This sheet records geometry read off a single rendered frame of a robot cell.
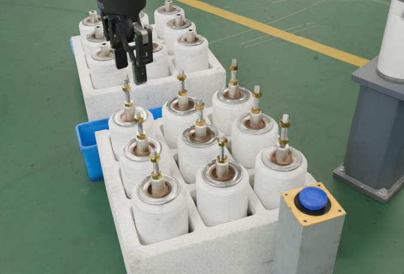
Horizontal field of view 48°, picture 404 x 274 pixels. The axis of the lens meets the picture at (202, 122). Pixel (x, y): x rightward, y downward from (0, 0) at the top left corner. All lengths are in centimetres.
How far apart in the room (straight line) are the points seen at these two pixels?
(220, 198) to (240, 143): 17
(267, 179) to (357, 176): 39
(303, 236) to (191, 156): 30
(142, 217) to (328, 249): 30
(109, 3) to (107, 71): 53
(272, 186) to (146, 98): 52
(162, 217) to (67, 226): 39
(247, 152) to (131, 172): 24
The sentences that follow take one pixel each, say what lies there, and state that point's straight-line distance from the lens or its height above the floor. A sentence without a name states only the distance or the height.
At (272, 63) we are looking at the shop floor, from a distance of 171.
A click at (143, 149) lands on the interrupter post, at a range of 88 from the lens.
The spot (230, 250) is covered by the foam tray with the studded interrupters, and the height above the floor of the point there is 13.
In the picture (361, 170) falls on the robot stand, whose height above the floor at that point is 6.
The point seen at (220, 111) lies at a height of 23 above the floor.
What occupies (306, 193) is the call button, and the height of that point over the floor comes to 33.
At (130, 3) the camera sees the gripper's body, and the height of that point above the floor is 56.
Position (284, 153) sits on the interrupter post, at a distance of 85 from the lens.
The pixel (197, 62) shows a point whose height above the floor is 20.
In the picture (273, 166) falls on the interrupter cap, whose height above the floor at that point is 25.
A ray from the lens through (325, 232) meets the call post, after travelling 70.
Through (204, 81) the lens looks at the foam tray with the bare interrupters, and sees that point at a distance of 127.
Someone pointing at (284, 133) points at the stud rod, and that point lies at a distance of 83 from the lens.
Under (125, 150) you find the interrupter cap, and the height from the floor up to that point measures 25.
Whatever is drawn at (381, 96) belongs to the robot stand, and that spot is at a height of 27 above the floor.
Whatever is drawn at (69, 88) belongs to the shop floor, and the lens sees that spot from 164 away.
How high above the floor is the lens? 80
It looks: 35 degrees down
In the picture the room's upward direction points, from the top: 2 degrees counter-clockwise
